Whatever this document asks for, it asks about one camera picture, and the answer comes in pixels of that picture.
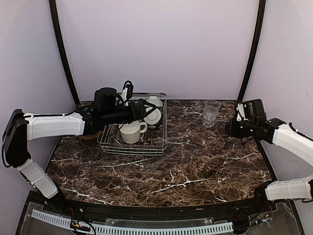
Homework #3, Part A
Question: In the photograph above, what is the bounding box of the white saucer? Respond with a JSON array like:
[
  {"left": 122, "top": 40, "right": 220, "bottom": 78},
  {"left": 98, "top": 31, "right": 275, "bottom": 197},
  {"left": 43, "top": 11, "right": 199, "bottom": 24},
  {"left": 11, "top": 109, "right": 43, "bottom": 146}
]
[{"left": 143, "top": 108, "right": 162, "bottom": 129}]

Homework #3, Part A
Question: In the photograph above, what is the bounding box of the white slotted cable duct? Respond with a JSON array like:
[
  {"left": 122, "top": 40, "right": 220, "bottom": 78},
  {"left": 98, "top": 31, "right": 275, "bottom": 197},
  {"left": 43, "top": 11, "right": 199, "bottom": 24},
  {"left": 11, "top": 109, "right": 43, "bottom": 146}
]
[{"left": 31, "top": 209, "right": 234, "bottom": 235}]

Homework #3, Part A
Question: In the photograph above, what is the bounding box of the yellow dotted scalloped plate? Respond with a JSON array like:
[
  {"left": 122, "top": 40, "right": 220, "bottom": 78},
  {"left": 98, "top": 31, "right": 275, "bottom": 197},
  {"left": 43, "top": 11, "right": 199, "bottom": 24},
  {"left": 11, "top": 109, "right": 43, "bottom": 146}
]
[{"left": 78, "top": 131, "right": 103, "bottom": 141}]

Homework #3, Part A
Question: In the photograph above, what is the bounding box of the black front rail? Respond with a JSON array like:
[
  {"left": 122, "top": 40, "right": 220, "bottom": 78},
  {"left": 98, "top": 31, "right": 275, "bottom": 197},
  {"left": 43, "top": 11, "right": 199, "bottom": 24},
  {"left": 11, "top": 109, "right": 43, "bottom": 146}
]
[{"left": 26, "top": 190, "right": 291, "bottom": 221}]

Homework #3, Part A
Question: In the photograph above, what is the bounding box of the left black frame post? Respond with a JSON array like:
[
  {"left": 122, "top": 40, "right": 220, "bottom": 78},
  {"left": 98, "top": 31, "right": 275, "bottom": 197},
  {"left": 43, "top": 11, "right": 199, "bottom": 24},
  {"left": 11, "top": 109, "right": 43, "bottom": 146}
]
[{"left": 48, "top": 0, "right": 80, "bottom": 105}]

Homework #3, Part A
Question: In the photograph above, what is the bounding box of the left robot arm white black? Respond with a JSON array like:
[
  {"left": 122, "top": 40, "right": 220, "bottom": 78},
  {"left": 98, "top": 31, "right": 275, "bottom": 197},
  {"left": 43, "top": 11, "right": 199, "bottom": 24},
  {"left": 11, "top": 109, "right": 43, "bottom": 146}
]
[{"left": 1, "top": 99, "right": 157, "bottom": 213}]

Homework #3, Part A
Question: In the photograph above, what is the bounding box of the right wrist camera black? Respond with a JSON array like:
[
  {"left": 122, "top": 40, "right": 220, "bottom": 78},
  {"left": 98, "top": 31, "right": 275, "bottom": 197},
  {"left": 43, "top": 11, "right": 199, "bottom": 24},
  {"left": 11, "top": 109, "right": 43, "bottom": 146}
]
[{"left": 242, "top": 99, "right": 267, "bottom": 122}]

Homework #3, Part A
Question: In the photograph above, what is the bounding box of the cream ribbed cup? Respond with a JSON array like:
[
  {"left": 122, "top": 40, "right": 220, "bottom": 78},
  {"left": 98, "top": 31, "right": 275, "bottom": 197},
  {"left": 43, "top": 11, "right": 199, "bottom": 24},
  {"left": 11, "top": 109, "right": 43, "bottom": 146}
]
[{"left": 118, "top": 120, "right": 148, "bottom": 144}]

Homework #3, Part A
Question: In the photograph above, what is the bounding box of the clear glass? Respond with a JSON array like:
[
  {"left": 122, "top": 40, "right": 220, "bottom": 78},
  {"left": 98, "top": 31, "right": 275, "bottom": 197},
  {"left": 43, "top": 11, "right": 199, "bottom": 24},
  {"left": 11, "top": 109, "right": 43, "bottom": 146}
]
[{"left": 202, "top": 100, "right": 221, "bottom": 128}]

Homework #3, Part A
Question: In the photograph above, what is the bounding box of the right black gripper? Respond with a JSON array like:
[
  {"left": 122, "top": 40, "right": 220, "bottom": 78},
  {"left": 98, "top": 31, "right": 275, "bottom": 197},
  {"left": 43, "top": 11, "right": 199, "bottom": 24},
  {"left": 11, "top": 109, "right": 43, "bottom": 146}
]
[{"left": 227, "top": 117, "right": 257, "bottom": 136}]

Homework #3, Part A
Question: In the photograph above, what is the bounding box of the white gripper bracket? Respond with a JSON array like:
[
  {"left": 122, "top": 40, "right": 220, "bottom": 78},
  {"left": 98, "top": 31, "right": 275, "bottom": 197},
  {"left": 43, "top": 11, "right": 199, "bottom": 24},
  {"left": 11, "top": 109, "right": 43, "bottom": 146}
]
[
  {"left": 235, "top": 103, "right": 246, "bottom": 121},
  {"left": 121, "top": 80, "right": 134, "bottom": 106}
]

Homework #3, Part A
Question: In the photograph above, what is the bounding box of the pale green bowl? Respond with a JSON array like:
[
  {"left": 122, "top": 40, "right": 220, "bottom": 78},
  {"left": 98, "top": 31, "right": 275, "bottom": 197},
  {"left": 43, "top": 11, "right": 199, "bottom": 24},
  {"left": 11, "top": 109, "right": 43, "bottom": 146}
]
[{"left": 146, "top": 96, "right": 163, "bottom": 107}]

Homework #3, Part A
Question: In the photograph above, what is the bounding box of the wire metal dish rack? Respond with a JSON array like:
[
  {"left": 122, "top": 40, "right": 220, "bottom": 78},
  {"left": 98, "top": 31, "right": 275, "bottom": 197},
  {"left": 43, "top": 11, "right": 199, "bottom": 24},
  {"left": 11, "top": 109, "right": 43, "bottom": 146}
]
[{"left": 97, "top": 93, "right": 167, "bottom": 156}]

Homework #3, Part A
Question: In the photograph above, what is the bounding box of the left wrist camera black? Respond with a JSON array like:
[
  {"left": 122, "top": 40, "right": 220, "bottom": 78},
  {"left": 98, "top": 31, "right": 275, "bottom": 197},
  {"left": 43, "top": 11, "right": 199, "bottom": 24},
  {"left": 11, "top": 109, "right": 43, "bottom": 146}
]
[{"left": 93, "top": 87, "right": 117, "bottom": 112}]

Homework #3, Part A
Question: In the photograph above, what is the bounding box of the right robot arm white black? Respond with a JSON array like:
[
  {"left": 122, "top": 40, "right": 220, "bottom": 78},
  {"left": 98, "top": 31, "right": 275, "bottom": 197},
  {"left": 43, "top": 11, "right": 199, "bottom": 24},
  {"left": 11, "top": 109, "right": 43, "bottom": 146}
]
[{"left": 225, "top": 118, "right": 313, "bottom": 212}]

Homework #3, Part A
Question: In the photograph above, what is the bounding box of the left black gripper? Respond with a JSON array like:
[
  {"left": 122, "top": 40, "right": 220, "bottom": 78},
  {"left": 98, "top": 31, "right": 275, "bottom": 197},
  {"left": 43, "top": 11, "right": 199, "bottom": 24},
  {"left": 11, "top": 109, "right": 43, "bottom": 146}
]
[{"left": 103, "top": 99, "right": 157, "bottom": 125}]

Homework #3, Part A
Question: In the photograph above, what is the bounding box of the black frame post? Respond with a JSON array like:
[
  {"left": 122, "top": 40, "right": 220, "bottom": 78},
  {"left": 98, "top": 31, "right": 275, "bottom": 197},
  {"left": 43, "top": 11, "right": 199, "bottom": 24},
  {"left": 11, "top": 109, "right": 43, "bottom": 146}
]
[
  {"left": 48, "top": 0, "right": 80, "bottom": 105},
  {"left": 237, "top": 0, "right": 266, "bottom": 102}
]

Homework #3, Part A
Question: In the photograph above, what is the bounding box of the right black frame post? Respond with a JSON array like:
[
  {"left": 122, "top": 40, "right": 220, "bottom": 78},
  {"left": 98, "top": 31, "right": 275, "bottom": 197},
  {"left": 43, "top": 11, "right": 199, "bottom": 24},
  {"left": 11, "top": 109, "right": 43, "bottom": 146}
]
[{"left": 237, "top": 0, "right": 266, "bottom": 102}]

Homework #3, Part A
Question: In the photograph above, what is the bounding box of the white right gripper bracket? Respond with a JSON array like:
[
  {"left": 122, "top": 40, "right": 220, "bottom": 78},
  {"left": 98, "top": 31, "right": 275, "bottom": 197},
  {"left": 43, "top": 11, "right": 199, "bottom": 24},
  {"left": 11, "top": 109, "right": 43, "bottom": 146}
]
[{"left": 235, "top": 103, "right": 246, "bottom": 121}]

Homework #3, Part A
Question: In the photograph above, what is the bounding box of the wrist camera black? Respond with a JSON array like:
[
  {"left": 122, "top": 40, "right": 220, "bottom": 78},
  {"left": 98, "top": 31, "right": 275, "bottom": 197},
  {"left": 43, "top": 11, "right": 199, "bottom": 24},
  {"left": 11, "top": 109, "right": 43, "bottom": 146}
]
[
  {"left": 93, "top": 87, "right": 117, "bottom": 112},
  {"left": 242, "top": 99, "right": 267, "bottom": 122}
]

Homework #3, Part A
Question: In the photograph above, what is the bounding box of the white left gripper bracket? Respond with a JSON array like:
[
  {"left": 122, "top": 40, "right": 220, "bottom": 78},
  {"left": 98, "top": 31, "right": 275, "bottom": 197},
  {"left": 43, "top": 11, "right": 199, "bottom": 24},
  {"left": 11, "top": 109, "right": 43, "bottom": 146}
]
[{"left": 121, "top": 80, "right": 134, "bottom": 106}]

